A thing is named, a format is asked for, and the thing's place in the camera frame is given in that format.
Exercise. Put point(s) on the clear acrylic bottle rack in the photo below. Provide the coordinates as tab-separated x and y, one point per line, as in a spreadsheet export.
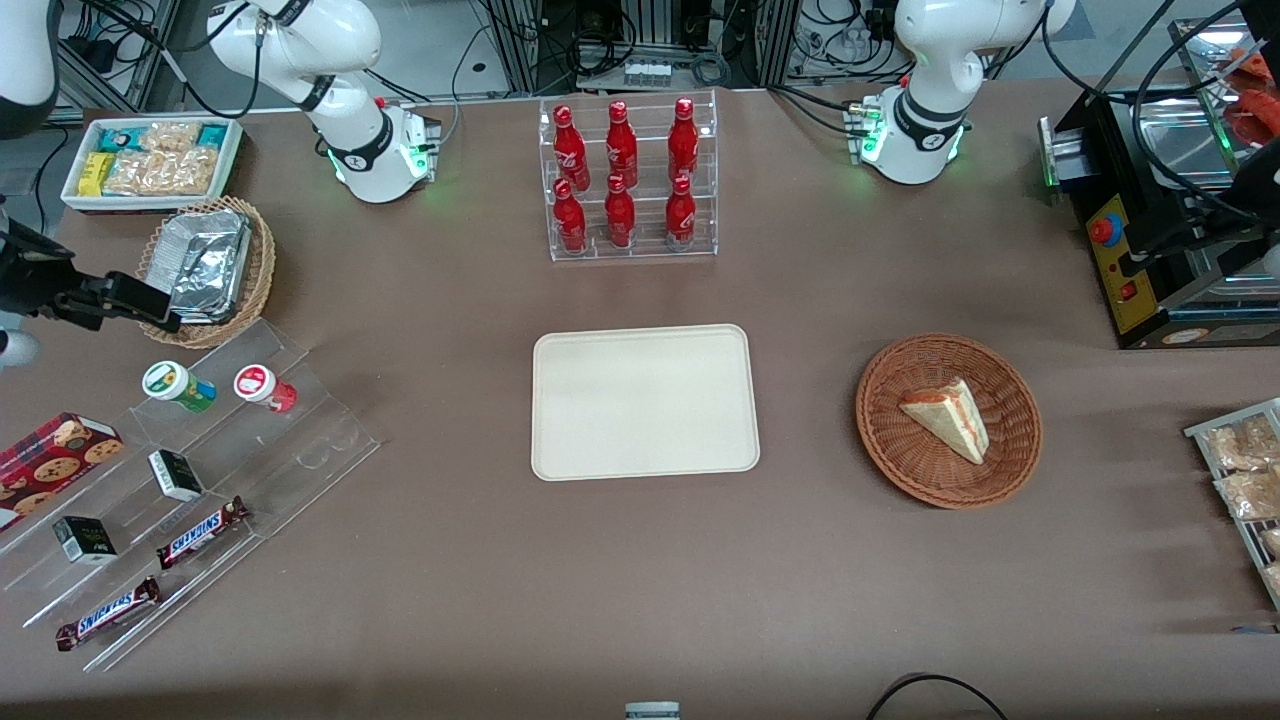
700	215

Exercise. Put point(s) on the silver foil tray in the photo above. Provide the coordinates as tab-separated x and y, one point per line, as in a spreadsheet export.
210	260

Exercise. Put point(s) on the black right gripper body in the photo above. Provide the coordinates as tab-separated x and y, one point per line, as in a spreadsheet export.
32	277

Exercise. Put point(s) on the clear acrylic stepped display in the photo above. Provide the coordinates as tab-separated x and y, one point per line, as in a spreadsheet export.
300	450

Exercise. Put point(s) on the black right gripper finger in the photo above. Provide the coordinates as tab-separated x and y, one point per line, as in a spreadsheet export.
125	287
110	314

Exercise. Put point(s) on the red cookie box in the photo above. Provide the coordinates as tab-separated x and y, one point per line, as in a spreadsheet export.
50	462

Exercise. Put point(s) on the yellow snack bar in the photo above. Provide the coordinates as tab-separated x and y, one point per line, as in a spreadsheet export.
95	173

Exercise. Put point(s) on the small black box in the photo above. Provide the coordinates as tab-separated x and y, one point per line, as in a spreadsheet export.
176	476
85	540

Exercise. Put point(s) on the light wicker basket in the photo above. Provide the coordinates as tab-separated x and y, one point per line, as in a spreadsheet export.
262	270

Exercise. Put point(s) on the black machine with red button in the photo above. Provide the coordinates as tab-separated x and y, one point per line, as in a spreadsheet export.
1110	290

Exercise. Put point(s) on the clear bag of snacks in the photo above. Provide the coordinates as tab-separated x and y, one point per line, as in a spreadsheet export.
1240	445
1252	495

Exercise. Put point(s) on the teal snack packet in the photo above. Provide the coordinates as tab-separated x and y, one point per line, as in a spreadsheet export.
120	139
212	136

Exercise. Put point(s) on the shiny metal tray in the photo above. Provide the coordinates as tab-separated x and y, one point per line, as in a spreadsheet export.
1185	150

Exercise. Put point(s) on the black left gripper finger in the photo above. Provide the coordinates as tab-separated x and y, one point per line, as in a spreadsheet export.
1190	243

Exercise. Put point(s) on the red cola bottle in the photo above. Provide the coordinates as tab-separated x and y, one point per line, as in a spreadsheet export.
680	215
569	220
619	215
570	145
683	140
621	145

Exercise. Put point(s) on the beige plastic tray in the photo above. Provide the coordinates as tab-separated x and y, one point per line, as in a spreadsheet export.
645	402

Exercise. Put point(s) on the large clear cracker bag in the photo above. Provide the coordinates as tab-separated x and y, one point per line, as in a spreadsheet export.
165	173

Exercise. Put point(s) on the small grey device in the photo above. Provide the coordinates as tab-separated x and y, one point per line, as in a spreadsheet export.
652	711

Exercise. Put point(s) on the small clear cracker bag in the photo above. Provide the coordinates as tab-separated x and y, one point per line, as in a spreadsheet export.
170	136

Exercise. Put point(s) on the red orange food pack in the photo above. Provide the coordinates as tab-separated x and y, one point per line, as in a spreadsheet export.
1255	105

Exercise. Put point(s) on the red gum bottle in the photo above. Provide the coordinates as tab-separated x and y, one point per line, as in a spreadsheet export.
264	387

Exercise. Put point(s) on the round brown wicker basket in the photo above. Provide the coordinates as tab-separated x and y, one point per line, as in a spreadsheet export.
900	440

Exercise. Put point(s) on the white snack bin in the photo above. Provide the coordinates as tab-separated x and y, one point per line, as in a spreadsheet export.
75	195

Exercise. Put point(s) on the tray of packaged snacks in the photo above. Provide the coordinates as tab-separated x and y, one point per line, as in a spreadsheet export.
1200	432

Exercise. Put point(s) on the green gum bottle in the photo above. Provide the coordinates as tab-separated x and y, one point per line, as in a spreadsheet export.
178	386

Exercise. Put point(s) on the Snickers chocolate bar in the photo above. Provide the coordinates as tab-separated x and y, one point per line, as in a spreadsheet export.
203	532
108	613

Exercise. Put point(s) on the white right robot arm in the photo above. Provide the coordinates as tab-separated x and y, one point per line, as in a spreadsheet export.
350	110

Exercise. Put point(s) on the triangle sandwich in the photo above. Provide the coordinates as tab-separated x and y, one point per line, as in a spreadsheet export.
950	415

